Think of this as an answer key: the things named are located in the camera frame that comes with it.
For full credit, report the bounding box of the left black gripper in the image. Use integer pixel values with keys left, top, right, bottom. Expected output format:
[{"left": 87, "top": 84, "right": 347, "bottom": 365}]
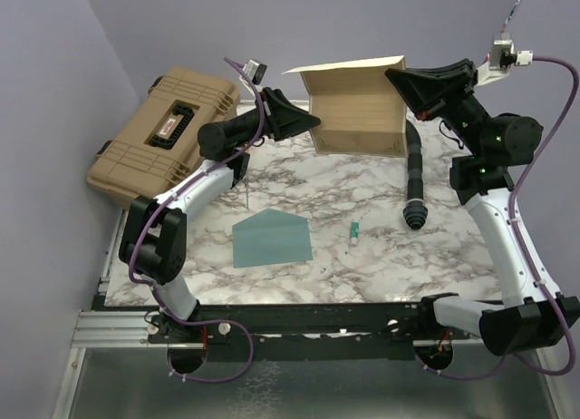
[{"left": 230, "top": 86, "right": 324, "bottom": 147}]

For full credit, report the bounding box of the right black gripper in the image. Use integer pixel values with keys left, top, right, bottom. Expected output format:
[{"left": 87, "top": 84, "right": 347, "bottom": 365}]
[{"left": 387, "top": 58, "right": 491, "bottom": 156}]

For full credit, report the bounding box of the teal paper envelope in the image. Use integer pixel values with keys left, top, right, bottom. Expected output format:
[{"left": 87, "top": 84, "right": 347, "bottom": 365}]
[{"left": 232, "top": 209, "right": 313, "bottom": 268}]

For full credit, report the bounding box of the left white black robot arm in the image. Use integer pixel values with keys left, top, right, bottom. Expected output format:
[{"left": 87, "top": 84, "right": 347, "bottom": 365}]
[{"left": 119, "top": 87, "right": 321, "bottom": 342}]

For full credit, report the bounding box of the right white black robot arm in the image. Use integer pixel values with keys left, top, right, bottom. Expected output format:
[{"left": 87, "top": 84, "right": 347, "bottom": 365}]
[{"left": 385, "top": 59, "right": 579, "bottom": 356}]

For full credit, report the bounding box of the tan plastic tool case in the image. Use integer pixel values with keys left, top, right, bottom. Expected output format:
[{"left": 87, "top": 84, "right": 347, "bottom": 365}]
[{"left": 87, "top": 66, "right": 240, "bottom": 209}]

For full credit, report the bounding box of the green white glue stick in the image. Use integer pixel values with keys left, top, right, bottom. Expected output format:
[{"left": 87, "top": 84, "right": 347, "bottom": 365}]
[{"left": 349, "top": 220, "right": 360, "bottom": 247}]

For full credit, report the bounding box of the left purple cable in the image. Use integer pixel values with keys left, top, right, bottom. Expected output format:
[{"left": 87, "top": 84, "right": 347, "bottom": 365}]
[{"left": 129, "top": 56, "right": 268, "bottom": 384}]

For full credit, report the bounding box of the purple cable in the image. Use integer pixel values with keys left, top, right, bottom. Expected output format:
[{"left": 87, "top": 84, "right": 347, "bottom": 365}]
[
  {"left": 129, "top": 56, "right": 268, "bottom": 384},
  {"left": 419, "top": 54, "right": 580, "bottom": 380}
]

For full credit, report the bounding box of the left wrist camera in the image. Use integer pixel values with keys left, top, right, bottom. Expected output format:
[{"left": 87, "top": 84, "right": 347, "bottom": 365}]
[{"left": 243, "top": 59, "right": 267, "bottom": 85}]

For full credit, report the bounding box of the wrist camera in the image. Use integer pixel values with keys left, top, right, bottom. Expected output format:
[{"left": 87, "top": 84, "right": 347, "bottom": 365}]
[
  {"left": 478, "top": 33, "right": 534, "bottom": 86},
  {"left": 243, "top": 59, "right": 267, "bottom": 85}
]

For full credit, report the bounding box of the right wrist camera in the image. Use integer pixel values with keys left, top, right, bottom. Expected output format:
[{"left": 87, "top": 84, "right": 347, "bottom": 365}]
[{"left": 478, "top": 33, "right": 534, "bottom": 86}]

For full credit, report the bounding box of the black corrugated hose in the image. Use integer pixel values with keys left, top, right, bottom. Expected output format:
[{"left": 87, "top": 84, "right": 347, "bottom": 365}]
[{"left": 401, "top": 119, "right": 429, "bottom": 231}]

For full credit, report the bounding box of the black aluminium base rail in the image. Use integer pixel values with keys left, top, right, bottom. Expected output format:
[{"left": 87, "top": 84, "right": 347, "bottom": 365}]
[{"left": 70, "top": 300, "right": 552, "bottom": 364}]

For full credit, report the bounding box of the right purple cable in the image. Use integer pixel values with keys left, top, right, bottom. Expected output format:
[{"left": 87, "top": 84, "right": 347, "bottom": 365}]
[{"left": 419, "top": 54, "right": 580, "bottom": 380}]

